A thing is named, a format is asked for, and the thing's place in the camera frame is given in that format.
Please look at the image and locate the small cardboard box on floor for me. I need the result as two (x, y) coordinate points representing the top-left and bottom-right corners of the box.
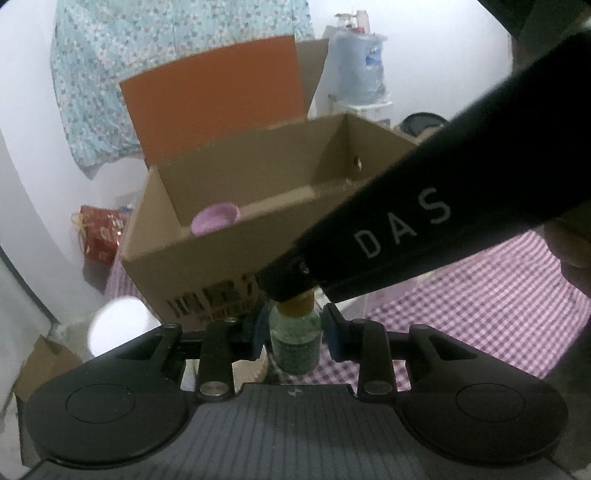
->
(14, 336), (82, 402)

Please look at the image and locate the green dropper bottle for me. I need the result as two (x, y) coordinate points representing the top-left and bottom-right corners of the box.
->
(269, 290), (322, 376)

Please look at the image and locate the pink round lid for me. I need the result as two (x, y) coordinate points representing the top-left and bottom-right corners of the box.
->
(190, 202), (240, 236)

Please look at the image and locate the gold lid dark jar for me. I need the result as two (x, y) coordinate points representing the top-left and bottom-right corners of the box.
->
(232, 359), (269, 390)

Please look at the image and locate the person's right hand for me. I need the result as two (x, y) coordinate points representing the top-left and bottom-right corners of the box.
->
(544, 221), (591, 297)

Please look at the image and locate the purple checkered tablecloth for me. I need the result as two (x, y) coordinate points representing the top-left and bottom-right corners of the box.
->
(104, 229), (591, 386)

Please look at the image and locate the floral blue cloth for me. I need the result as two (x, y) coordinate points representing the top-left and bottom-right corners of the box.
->
(49, 0), (316, 181)

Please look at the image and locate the red gift bag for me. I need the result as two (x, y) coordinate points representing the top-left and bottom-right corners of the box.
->
(71, 205), (132, 267)

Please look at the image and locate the blue water jug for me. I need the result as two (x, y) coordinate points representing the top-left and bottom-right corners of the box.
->
(322, 10), (392, 125)

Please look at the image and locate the orange cardboard board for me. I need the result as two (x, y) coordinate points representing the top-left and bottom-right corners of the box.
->
(120, 36), (328, 167)

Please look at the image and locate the brown cardboard box with print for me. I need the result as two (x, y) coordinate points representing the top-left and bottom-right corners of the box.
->
(122, 114), (416, 331)

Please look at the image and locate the white cylindrical bottle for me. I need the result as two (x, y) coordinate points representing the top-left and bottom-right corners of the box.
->
(87, 296), (160, 357)

